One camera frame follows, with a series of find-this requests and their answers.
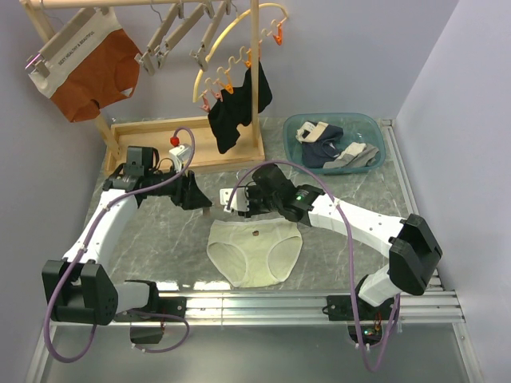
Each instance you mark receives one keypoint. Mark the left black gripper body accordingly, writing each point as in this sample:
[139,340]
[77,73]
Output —
[179,195]

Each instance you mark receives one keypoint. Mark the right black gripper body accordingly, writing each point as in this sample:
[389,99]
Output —
[259,204]

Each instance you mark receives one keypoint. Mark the pale yellow underwear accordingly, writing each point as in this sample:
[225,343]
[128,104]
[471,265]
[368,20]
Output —
[254,254]

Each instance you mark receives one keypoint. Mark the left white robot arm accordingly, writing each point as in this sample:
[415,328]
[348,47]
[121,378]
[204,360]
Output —
[78,287]

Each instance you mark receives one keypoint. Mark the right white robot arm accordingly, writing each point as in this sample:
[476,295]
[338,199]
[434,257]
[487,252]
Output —
[412,250]

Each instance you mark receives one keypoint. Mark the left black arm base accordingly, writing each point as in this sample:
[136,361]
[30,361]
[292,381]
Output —
[167,307]

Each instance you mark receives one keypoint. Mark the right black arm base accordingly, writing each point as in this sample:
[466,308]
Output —
[339,309]

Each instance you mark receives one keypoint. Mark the navy blue underwear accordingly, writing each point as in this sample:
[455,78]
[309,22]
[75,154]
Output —
[317,141]

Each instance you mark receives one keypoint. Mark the black underwear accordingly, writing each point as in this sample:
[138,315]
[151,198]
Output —
[229,112]

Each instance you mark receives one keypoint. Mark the grey underwear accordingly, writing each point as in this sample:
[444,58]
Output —
[356,155]

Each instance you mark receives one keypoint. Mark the orange white underwear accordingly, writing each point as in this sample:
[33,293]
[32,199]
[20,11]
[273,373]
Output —
[94,70]

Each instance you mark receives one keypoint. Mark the yellow curved clip hanger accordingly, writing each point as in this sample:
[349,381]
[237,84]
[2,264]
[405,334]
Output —
[232,46]

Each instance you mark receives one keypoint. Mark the beige hanger with orange underwear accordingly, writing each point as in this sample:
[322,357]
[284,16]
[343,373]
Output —
[63,36]

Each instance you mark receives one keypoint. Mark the wooden drying rack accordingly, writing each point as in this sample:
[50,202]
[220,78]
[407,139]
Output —
[48,17]

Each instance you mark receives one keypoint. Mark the teal plastic basin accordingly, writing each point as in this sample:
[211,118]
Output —
[357,128]

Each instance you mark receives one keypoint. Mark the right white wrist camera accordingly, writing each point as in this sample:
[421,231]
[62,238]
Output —
[234,200]

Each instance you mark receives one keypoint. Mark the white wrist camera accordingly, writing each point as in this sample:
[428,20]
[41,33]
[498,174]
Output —
[179,154]
[234,200]

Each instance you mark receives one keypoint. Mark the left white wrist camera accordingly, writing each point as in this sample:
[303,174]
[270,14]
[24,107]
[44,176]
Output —
[179,154]

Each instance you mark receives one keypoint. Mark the aluminium mounting rail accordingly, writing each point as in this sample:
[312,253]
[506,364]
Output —
[273,308]

